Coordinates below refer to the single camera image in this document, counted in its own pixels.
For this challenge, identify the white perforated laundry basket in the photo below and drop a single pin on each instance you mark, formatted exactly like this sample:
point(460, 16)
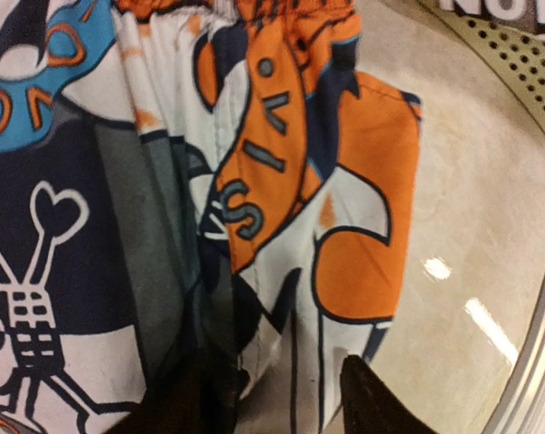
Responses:
point(516, 58)

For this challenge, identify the aluminium front rail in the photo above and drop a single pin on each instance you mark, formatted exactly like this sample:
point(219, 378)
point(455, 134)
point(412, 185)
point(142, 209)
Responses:
point(521, 408)

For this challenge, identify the colourful graphic print garment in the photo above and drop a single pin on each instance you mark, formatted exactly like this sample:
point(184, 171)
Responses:
point(194, 175)

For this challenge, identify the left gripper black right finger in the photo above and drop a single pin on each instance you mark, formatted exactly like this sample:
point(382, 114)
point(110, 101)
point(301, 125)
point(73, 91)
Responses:
point(370, 407)

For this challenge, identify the black white lettered garment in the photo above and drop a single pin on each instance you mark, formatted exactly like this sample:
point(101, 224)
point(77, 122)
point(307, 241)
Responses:
point(524, 15)

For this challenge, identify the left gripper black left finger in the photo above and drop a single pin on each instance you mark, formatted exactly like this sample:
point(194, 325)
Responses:
point(201, 394)

